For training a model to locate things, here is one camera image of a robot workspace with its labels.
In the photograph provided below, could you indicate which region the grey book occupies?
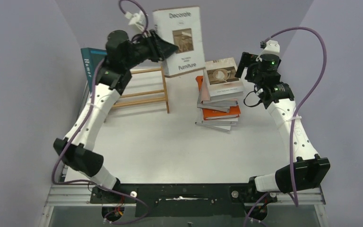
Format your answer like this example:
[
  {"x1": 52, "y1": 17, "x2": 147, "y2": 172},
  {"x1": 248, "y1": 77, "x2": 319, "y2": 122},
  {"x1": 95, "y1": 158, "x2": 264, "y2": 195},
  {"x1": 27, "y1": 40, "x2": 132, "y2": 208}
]
[
  {"x1": 197, "y1": 101, "x2": 231, "y2": 113},
  {"x1": 195, "y1": 118, "x2": 238, "y2": 132}
]

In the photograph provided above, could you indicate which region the wooden book rack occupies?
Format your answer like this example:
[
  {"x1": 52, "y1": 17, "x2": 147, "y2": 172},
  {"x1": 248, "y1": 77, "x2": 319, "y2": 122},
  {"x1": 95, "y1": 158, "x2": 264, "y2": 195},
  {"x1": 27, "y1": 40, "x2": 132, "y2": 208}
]
[{"x1": 109, "y1": 66, "x2": 170, "y2": 114}]

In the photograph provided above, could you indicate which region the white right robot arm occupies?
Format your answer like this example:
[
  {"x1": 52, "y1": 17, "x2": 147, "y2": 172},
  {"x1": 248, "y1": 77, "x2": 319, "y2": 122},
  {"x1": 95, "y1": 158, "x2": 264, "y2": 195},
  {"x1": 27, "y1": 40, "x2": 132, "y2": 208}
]
[{"x1": 235, "y1": 52, "x2": 330, "y2": 202}]

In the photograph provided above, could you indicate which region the bottom grey book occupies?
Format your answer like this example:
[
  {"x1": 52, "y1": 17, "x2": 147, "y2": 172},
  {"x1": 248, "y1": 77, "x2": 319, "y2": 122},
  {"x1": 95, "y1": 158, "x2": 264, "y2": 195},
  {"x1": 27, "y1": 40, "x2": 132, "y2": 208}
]
[{"x1": 195, "y1": 118, "x2": 238, "y2": 132}]

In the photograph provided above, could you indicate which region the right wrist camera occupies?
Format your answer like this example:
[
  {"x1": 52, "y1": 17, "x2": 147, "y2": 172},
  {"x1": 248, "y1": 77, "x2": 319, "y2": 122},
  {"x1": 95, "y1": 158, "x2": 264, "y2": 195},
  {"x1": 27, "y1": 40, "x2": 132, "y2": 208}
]
[{"x1": 260, "y1": 40, "x2": 280, "y2": 56}]

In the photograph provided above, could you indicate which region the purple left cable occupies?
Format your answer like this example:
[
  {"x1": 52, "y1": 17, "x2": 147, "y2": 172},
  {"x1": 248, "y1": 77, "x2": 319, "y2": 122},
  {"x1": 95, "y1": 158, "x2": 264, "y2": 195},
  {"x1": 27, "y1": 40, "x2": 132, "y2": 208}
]
[{"x1": 51, "y1": 0, "x2": 152, "y2": 226}]

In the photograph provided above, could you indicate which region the white Afternoon tea book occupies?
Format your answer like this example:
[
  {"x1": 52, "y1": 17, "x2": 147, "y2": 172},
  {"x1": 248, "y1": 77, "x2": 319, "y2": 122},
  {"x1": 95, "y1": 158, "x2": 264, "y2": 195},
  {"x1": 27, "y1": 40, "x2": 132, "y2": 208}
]
[{"x1": 204, "y1": 57, "x2": 245, "y2": 103}]

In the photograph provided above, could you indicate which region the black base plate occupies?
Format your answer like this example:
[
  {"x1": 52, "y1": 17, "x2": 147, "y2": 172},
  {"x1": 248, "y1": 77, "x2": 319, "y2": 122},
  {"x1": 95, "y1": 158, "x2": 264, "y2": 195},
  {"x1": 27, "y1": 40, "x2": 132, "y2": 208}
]
[{"x1": 90, "y1": 183, "x2": 277, "y2": 218}]

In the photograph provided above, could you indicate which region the orange book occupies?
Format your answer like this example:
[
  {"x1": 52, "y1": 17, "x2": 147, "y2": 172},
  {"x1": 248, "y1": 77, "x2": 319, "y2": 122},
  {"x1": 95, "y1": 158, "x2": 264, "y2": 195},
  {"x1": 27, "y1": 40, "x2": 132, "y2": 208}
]
[{"x1": 195, "y1": 76, "x2": 241, "y2": 121}]

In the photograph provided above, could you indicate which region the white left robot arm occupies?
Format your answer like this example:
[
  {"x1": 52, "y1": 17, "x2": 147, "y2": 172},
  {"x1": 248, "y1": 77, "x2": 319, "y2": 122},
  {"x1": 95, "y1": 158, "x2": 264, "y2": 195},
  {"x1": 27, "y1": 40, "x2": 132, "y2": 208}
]
[{"x1": 53, "y1": 30, "x2": 179, "y2": 191}]

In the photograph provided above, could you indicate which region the purple cable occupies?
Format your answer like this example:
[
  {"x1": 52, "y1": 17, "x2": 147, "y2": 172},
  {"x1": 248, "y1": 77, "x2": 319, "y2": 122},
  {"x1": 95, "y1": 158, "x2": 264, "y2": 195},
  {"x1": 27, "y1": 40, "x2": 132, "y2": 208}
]
[
  {"x1": 51, "y1": 0, "x2": 152, "y2": 226},
  {"x1": 243, "y1": 26, "x2": 328, "y2": 227}
]

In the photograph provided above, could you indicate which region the teal Humor book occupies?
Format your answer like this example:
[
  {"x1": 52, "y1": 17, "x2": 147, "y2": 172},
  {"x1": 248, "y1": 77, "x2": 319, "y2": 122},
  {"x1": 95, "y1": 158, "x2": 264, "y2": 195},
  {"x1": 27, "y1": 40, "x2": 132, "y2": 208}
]
[{"x1": 80, "y1": 47, "x2": 106, "y2": 91}]

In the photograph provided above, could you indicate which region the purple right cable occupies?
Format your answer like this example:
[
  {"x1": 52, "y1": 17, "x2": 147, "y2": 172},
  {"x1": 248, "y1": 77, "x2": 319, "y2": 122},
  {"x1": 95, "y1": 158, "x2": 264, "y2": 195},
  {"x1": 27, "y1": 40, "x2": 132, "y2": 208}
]
[{"x1": 243, "y1": 26, "x2": 328, "y2": 227}]

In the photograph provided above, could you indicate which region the pink book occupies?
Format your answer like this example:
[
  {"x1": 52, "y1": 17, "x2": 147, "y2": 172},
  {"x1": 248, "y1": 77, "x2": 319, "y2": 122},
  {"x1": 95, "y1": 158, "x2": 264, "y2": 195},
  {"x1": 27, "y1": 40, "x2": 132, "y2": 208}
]
[{"x1": 198, "y1": 79, "x2": 238, "y2": 106}]

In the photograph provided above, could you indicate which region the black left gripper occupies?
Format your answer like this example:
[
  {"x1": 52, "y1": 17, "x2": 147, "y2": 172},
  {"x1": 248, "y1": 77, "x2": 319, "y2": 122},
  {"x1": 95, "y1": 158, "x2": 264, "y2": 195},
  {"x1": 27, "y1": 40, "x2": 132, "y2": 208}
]
[{"x1": 123, "y1": 30, "x2": 179, "y2": 70}]

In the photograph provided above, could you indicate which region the white Decorate Furniture book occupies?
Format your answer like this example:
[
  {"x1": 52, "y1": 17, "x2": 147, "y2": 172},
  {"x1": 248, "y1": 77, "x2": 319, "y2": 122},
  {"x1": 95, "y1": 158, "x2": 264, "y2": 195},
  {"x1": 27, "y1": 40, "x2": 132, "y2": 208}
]
[{"x1": 153, "y1": 6, "x2": 205, "y2": 78}]

